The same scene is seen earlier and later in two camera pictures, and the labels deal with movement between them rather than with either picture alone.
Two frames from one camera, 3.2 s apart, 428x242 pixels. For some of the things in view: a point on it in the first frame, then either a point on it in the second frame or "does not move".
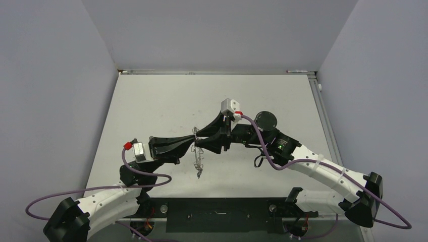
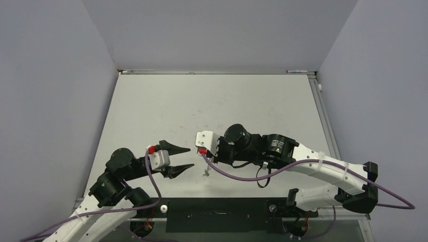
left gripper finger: [160, 142] to [172, 149]
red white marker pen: [296, 71] does not move
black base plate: [221, 215] does not move
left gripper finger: [175, 149] to [172, 172]
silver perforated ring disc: [198, 164] to [207, 173]
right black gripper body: [243, 133] to [227, 155]
